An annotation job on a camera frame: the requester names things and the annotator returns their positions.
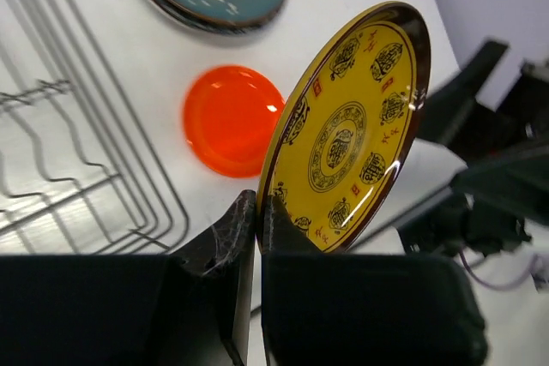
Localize orange plastic plate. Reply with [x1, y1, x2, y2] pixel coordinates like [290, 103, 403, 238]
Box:
[181, 64, 285, 178]

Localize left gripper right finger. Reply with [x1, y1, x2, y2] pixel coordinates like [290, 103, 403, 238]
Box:
[260, 195, 489, 365]

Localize wire dish rack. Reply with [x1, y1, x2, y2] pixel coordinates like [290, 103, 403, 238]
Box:
[1, 0, 190, 255]

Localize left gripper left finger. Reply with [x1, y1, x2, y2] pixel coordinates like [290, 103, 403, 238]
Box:
[1, 190, 256, 365]

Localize amber brown small plate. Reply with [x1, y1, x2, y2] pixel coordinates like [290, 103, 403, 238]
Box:
[257, 1, 431, 253]

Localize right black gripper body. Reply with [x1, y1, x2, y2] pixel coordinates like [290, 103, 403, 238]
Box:
[398, 72, 548, 257]

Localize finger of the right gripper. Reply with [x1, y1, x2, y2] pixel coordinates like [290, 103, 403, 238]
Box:
[416, 39, 509, 147]

